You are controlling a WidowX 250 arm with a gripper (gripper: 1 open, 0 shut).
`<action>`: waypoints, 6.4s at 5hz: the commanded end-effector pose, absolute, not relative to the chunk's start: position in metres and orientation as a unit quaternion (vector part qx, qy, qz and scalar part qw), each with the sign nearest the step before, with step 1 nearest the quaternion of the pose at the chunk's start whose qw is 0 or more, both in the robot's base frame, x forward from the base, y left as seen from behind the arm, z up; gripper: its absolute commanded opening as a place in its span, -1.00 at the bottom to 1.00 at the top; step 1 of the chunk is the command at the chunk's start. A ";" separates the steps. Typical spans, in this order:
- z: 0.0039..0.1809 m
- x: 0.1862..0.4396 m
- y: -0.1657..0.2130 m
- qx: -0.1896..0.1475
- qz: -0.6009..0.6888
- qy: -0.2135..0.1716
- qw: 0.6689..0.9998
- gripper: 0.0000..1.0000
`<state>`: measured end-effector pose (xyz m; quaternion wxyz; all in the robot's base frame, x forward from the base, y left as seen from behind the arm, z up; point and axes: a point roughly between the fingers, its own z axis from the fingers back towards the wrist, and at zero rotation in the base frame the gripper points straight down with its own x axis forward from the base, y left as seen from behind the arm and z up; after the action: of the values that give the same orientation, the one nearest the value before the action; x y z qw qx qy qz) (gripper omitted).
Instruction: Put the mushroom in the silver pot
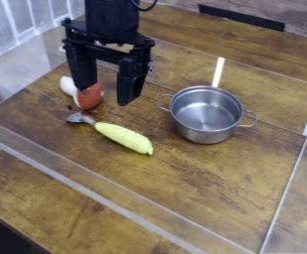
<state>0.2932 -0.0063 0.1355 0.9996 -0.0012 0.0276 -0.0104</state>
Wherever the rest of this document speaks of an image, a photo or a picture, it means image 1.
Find brown white plush mushroom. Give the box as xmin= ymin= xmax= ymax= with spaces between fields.
xmin=60 ymin=76 xmax=103 ymax=110

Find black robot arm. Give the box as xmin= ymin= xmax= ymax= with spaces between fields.
xmin=61 ymin=0 xmax=155 ymax=106

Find black cable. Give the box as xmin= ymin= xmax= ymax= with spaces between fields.
xmin=130 ymin=0 xmax=159 ymax=13

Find clear acrylic barrier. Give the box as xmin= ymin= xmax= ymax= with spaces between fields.
xmin=0 ymin=0 xmax=307 ymax=254

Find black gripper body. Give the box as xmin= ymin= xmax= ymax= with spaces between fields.
xmin=61 ymin=18 xmax=155 ymax=71

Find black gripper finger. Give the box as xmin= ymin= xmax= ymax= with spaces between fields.
xmin=64 ymin=45 xmax=96 ymax=91
xmin=116 ymin=58 xmax=146 ymax=106

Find black strip on table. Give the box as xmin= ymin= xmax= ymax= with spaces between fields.
xmin=198 ymin=4 xmax=285 ymax=32

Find silver metal pot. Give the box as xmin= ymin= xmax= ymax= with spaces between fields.
xmin=156 ymin=85 xmax=257 ymax=145

